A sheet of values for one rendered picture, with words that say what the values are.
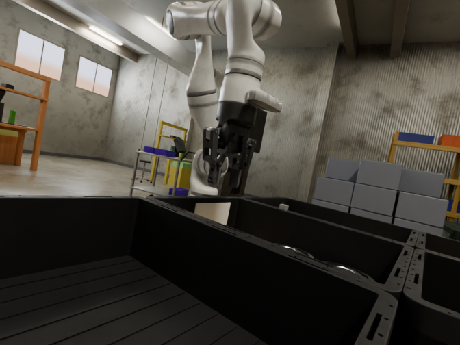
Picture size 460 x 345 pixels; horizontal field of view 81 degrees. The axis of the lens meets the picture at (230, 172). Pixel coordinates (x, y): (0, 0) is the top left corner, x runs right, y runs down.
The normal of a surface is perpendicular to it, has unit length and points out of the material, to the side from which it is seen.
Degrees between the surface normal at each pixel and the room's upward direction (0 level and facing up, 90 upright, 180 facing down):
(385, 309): 0
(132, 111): 90
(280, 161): 90
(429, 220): 90
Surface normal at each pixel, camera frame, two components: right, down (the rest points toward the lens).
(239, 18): -0.57, 0.24
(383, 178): -0.51, -0.06
